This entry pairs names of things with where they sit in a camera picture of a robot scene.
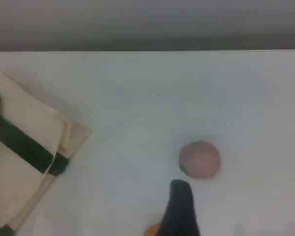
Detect pink peach with green leaf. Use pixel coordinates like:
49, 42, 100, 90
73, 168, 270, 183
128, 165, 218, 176
178, 140, 221, 181

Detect white canvas bag green handles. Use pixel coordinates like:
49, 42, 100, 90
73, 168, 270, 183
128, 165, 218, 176
0, 70, 91, 236

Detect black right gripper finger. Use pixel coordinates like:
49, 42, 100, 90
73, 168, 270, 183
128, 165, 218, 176
158, 179, 201, 236

